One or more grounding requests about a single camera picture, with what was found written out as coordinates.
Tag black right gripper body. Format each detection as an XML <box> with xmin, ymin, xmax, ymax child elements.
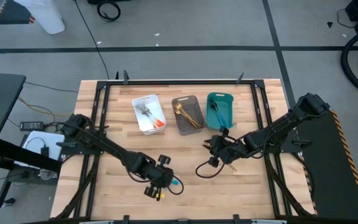
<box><xmin>208</xmin><ymin>126</ymin><xmax>245</xmax><ymax>168</ymax></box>

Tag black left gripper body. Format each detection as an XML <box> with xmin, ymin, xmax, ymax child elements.
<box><xmin>144</xmin><ymin>154</ymin><xmax>174</xmax><ymax>200</ymax></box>

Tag grey translucent plastic bin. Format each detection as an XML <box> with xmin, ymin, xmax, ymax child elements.
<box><xmin>171</xmin><ymin>95</ymin><xmax>206</xmax><ymax>136</ymax></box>

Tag teal plastic bin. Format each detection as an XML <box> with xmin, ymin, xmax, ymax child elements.
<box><xmin>205</xmin><ymin>91</ymin><xmax>235</xmax><ymax>131</ymax></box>

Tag silver fork orange handle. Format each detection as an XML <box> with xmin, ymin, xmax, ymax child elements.
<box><xmin>139</xmin><ymin>105</ymin><xmax>164</xmax><ymax>127</ymax></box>
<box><xmin>141</xmin><ymin>107</ymin><xmax>167</xmax><ymax>125</ymax></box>
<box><xmin>135</xmin><ymin>105</ymin><xmax>158</xmax><ymax>128</ymax></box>
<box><xmin>137</xmin><ymin>104</ymin><xmax>161</xmax><ymax>128</ymax></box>

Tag white plastic bin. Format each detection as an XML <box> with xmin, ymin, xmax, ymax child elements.
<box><xmin>131</xmin><ymin>94</ymin><xmax>167</xmax><ymax>136</ymax></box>

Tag large hazard-edged black mat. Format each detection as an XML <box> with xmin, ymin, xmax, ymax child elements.
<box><xmin>296</xmin><ymin>109</ymin><xmax>358</xmax><ymax>222</ymax></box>

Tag white flat box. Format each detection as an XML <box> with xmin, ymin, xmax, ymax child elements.
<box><xmin>14</xmin><ymin>130</ymin><xmax>65</xmax><ymax>169</ymax></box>

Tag black power adapter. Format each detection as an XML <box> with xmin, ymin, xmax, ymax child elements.
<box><xmin>19</xmin><ymin>121</ymin><xmax>45</xmax><ymax>131</ymax></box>

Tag white plastic bag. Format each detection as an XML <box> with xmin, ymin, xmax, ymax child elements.
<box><xmin>13</xmin><ymin>0</ymin><xmax>65</xmax><ymax>35</ymax></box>

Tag small hazard-striped black mat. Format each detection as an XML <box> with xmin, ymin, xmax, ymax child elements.
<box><xmin>0</xmin><ymin>0</ymin><xmax>36</xmax><ymax>26</ymax></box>

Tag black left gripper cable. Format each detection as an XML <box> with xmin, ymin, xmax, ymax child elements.
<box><xmin>121</xmin><ymin>151</ymin><xmax>185</xmax><ymax>196</ymax></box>

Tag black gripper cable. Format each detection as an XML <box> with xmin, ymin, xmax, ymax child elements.
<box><xmin>121</xmin><ymin>151</ymin><xmax>185</xmax><ymax>196</ymax></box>
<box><xmin>195</xmin><ymin>154</ymin><xmax>229</xmax><ymax>179</ymax></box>

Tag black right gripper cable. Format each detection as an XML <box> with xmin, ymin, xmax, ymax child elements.
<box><xmin>195</xmin><ymin>154</ymin><xmax>229</xmax><ymax>179</ymax></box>

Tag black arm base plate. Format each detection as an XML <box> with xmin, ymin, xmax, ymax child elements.
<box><xmin>257</xmin><ymin>136</ymin><xmax>313</xmax><ymax>155</ymax></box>
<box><xmin>56</xmin><ymin>141</ymin><xmax>104</xmax><ymax>156</ymax></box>

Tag black metal cage frame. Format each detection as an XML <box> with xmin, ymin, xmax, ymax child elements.
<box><xmin>50</xmin><ymin>70</ymin><xmax>316</xmax><ymax>224</ymax></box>

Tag thin black cable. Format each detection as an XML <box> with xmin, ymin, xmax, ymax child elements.
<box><xmin>25</xmin><ymin>81</ymin><xmax>79</xmax><ymax>93</ymax></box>

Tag yellow floor cable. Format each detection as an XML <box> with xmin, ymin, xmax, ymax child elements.
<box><xmin>17</xmin><ymin>96</ymin><xmax>74</xmax><ymax>118</ymax></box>

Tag black floor cable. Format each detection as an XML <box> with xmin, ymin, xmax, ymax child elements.
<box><xmin>73</xmin><ymin>0</ymin><xmax>111</xmax><ymax>80</ymax></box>

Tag coiled black cable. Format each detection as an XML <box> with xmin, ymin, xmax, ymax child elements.
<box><xmin>96</xmin><ymin>1</ymin><xmax>122</xmax><ymax>22</ymax></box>

